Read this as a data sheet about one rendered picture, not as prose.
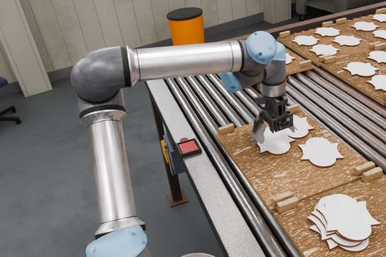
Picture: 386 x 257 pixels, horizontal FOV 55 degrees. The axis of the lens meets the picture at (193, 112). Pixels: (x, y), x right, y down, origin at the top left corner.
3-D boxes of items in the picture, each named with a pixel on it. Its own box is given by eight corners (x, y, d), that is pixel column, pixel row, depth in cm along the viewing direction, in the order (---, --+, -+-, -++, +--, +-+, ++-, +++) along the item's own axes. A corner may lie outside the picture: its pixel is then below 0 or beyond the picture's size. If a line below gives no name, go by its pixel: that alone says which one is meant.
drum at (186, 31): (170, 65, 431) (161, 12, 399) (200, 56, 441) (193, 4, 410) (182, 77, 400) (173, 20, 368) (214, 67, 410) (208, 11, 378)
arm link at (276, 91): (255, 77, 111) (280, 70, 113) (256, 90, 114) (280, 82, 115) (267, 89, 105) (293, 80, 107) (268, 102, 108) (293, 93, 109)
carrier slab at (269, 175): (270, 213, 101) (270, 209, 100) (215, 137, 135) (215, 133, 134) (377, 174, 108) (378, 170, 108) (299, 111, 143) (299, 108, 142)
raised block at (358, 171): (356, 177, 106) (358, 170, 105) (352, 174, 108) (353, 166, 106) (374, 171, 107) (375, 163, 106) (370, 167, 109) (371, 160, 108)
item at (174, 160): (173, 182, 154) (166, 148, 145) (166, 163, 166) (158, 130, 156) (199, 175, 156) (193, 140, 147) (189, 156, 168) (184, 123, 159)
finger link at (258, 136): (253, 153, 117) (267, 129, 114) (244, 143, 122) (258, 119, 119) (261, 155, 119) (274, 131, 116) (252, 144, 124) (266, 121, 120)
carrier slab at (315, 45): (318, 66, 173) (318, 58, 171) (277, 40, 208) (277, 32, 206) (382, 49, 179) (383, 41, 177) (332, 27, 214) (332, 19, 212)
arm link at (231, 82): (224, 57, 96) (260, 44, 99) (216, 75, 106) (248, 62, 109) (238, 84, 94) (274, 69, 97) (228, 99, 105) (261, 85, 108)
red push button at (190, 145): (183, 156, 129) (182, 153, 128) (178, 147, 134) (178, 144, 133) (199, 151, 130) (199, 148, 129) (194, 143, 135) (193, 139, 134)
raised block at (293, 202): (279, 214, 99) (279, 206, 97) (276, 209, 100) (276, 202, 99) (299, 207, 100) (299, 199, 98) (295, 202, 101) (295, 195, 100)
